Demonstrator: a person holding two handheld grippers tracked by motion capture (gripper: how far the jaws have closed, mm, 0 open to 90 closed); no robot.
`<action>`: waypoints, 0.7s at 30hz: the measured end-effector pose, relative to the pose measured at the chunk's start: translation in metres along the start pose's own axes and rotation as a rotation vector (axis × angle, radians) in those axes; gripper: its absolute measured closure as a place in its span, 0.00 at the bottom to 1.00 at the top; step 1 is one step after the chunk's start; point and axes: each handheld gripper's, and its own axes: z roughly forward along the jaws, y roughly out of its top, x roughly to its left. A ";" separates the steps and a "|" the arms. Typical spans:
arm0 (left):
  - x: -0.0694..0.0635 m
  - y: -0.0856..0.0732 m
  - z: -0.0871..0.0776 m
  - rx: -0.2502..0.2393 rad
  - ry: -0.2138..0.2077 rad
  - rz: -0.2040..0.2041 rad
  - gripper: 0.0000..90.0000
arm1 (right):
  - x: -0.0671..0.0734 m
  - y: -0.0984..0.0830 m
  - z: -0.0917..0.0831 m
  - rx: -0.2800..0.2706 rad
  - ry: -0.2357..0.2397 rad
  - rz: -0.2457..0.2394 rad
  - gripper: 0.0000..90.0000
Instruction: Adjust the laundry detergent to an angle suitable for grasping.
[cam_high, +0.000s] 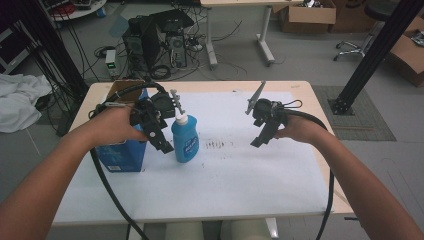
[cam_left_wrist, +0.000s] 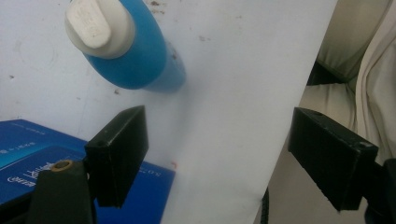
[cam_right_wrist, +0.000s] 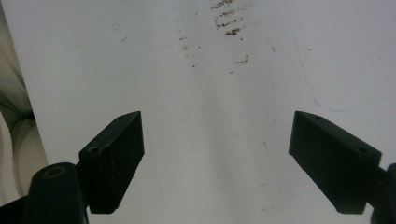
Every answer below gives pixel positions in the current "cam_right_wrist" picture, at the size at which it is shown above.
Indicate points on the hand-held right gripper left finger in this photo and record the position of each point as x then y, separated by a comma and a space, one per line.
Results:
112, 165

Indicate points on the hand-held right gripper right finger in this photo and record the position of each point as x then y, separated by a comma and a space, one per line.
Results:
333, 168

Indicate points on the white curtain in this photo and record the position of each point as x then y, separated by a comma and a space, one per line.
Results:
15, 124

